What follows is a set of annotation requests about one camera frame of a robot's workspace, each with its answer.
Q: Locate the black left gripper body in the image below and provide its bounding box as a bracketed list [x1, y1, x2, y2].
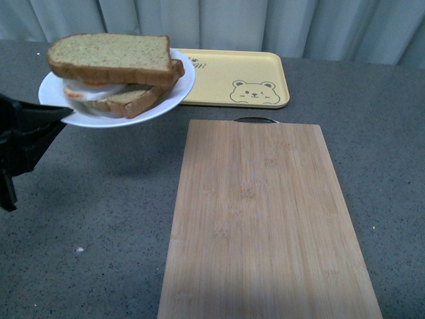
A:
[1, 95, 65, 211]

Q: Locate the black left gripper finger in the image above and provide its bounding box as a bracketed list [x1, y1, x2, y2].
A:
[13, 101, 73, 124]

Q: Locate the white round plate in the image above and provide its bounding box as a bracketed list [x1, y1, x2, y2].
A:
[38, 49, 196, 128]

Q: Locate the fried egg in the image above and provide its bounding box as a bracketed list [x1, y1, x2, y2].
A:
[62, 79, 126, 102]

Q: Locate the bread slice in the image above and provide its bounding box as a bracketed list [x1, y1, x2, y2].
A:
[83, 59, 185, 119]
[46, 33, 173, 86]

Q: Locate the yellow bear tray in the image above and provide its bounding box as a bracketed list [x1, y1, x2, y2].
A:
[178, 49, 290, 109]

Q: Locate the bamboo cutting board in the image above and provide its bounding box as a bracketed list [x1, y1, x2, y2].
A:
[158, 120, 382, 318]

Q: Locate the grey curtain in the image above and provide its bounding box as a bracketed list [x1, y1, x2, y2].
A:
[1, 0, 424, 68]

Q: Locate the metal cutting board handle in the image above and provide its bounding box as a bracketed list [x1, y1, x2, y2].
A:
[234, 116, 279, 124]

